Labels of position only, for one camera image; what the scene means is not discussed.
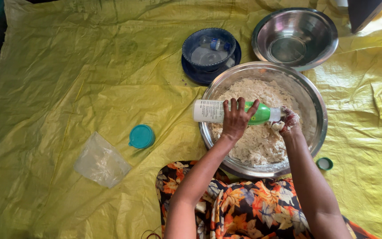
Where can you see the yellow plastic sheet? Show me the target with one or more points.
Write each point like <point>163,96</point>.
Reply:
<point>78,99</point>

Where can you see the small clear bottle blue cap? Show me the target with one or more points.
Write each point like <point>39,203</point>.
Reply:
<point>215,43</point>

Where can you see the blue plastic bowl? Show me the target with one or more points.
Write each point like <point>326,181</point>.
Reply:
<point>208,49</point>

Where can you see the dark furniture piece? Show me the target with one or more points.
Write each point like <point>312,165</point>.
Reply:
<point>365,13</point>

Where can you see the crumbly white dough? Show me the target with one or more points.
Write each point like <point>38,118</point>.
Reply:
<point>260,139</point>

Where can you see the blue plastic lid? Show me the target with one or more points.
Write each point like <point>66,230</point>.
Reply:
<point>211,71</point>

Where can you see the empty steel bowl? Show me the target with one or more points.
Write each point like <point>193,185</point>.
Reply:
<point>294,38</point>

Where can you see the large steel mixing bowl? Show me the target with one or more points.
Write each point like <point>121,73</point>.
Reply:
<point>264,120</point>

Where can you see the person's right fingers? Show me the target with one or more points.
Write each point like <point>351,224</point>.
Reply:
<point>285,116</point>

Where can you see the green and white plastic bottle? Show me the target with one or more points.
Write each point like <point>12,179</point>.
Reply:
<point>235,112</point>

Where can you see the red rubber bands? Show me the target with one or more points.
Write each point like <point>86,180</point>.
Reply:
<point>151,235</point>

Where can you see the clear plastic bag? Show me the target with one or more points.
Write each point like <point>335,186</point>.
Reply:
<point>101,161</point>

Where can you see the teal round lid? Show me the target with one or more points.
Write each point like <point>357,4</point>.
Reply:
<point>141,136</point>

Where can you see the person's right hand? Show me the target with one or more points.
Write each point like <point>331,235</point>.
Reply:
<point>288,121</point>

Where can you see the floral orange dress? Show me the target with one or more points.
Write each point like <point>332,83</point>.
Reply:
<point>254,209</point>

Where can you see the person's left hand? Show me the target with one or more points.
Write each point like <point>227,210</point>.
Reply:
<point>234,121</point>

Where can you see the green bottle cap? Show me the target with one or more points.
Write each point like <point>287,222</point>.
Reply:
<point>324,163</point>

